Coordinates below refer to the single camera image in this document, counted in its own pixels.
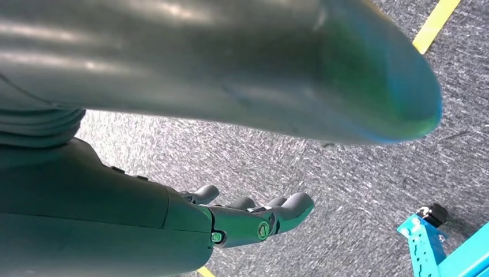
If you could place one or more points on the blue metal shelf rack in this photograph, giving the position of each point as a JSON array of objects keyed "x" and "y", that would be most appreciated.
[{"x": 424, "y": 252}]

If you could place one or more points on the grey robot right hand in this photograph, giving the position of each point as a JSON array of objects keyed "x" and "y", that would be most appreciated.
[{"x": 95, "y": 214}]

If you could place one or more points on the yellow floor tape square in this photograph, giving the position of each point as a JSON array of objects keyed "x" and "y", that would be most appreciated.
[{"x": 435, "y": 26}]

